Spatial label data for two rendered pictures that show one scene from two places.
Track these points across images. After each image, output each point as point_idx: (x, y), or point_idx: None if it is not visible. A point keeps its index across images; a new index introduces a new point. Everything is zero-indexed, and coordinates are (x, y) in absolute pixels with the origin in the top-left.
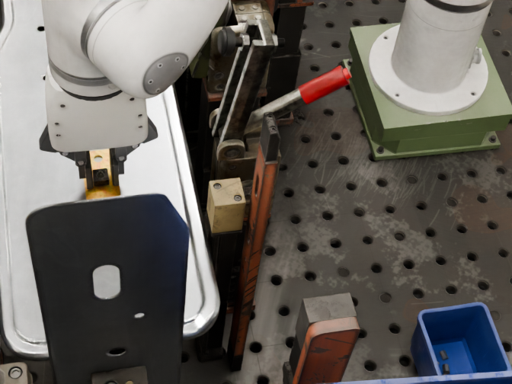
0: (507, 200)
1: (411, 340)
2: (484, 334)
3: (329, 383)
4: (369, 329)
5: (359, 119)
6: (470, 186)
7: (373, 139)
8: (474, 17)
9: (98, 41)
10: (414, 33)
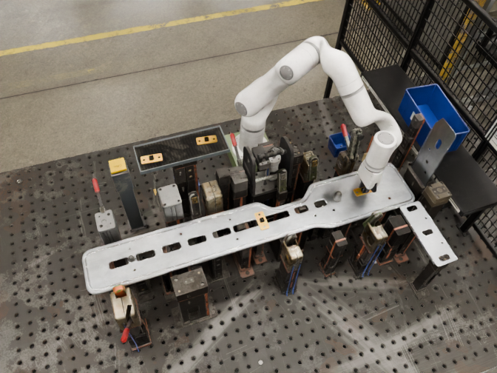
0: (279, 136)
1: (336, 155)
2: (333, 138)
3: (426, 121)
4: (332, 166)
5: None
6: (277, 144)
7: None
8: None
9: (398, 142)
10: (260, 139)
